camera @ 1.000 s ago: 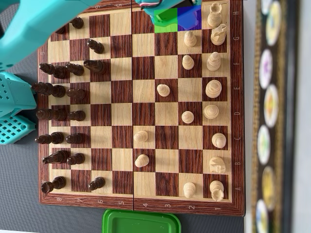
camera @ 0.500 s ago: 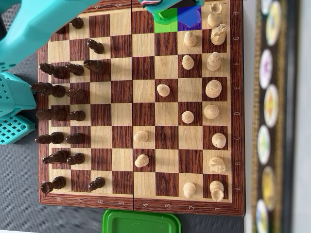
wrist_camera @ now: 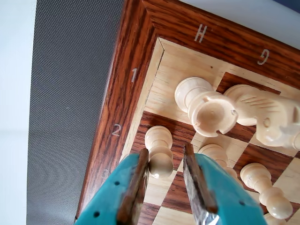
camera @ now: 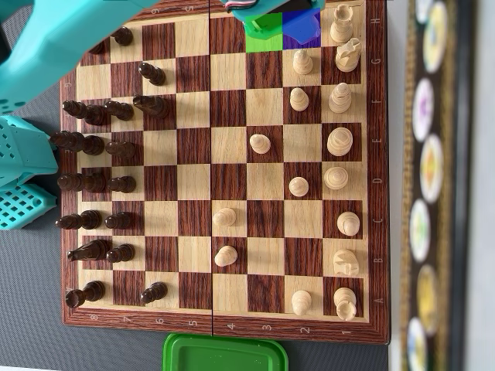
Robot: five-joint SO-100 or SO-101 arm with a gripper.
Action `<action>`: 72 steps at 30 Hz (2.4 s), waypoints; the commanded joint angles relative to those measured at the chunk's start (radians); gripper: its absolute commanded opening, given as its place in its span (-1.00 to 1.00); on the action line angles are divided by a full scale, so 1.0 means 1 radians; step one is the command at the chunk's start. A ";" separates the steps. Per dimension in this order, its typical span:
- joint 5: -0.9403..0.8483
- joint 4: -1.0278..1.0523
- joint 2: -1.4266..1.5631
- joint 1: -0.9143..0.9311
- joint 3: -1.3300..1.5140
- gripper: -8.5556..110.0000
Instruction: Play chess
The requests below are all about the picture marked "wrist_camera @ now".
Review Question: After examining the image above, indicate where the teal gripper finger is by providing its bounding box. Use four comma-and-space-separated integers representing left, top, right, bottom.
74, 148, 150, 225
183, 142, 268, 225

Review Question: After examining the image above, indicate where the light wooden pawn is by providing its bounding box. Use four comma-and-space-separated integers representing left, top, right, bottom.
144, 126, 174, 180
198, 143, 243, 188
240, 163, 293, 220
263, 212, 288, 225

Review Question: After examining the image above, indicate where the light wooden rook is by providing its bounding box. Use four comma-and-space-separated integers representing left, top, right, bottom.
174, 77, 239, 138

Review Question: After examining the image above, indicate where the light wooden knight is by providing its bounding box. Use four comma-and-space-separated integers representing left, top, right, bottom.
224, 84, 300, 150

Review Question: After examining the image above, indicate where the grey textured mat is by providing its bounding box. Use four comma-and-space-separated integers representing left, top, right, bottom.
25, 0, 128, 225

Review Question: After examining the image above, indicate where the wooden folding chessboard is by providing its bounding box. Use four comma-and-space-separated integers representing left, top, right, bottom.
75, 0, 300, 225

